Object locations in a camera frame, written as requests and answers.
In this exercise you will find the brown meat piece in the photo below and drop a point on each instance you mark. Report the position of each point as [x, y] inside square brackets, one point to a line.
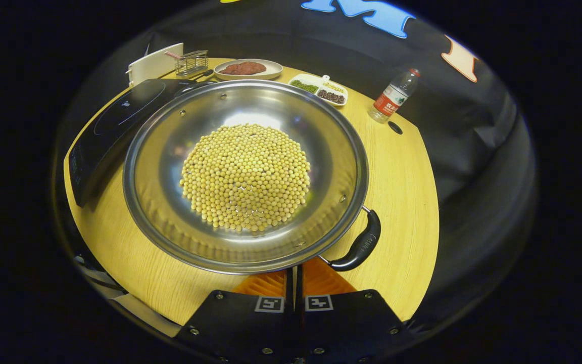
[230, 69]
[254, 67]

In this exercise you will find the pile of yellow soybeans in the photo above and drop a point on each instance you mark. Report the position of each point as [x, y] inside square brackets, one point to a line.
[245, 177]

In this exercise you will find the black table grommet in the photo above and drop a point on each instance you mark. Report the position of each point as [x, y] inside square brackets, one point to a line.
[395, 127]

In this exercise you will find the white toaster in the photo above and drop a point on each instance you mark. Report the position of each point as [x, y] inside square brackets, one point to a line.
[152, 65]

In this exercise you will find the black induction cooktop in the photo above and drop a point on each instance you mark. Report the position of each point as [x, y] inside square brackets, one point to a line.
[109, 131]

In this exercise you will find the white divided bean dish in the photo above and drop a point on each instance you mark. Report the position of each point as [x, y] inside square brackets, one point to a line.
[316, 83]

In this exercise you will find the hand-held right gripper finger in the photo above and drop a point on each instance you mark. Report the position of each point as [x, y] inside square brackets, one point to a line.
[289, 303]
[300, 303]

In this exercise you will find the white round plate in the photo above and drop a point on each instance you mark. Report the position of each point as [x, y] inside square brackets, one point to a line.
[273, 71]

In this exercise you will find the clear bottle with red label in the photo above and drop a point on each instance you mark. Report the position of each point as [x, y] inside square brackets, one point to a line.
[392, 98]

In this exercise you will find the pink striped straw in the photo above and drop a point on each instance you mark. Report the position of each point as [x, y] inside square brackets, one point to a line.
[174, 55]

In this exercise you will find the stainless steel pot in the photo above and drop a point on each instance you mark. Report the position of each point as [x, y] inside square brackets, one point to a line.
[170, 167]

